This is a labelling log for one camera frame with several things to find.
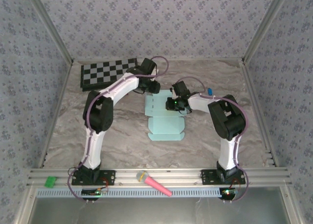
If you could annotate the pink toy microphone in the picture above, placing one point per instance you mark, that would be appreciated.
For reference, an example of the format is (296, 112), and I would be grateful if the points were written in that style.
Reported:
(154, 183)

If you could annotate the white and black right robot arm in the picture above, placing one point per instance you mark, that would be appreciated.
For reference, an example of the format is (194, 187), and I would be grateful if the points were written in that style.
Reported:
(228, 155)

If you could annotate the black and silver chessboard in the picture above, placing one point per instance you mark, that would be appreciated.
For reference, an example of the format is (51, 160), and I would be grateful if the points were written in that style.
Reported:
(97, 74)

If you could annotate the light teal paper box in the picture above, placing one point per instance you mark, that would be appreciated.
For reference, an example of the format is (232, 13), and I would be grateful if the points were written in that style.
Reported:
(166, 126)

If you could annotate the small blue object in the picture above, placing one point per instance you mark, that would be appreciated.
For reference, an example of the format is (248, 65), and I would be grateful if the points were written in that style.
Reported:
(209, 91)

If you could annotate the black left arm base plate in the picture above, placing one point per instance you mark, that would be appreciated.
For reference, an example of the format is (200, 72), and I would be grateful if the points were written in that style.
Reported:
(107, 177)

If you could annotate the aluminium frame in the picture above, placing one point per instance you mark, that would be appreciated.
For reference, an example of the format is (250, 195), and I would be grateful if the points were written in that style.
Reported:
(185, 177)

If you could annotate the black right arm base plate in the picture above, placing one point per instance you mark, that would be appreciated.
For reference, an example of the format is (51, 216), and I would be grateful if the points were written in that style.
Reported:
(207, 177)

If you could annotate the green toy block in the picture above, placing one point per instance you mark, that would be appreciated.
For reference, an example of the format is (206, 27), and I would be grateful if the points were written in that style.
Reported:
(50, 181)

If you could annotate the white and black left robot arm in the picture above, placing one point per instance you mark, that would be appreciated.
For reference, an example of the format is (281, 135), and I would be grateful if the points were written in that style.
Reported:
(94, 145)

